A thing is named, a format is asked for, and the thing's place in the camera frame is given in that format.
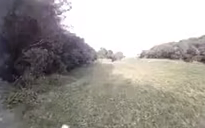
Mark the distant bushes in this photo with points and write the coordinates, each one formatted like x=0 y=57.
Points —
x=110 y=54

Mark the green grass ground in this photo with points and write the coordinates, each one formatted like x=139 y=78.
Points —
x=130 y=96

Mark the dark dense trees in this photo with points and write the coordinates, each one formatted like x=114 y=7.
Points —
x=40 y=40

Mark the robot's own part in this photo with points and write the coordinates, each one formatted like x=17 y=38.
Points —
x=65 y=126

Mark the row of grey-green bushes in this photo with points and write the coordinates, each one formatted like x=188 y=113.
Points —
x=186 y=49

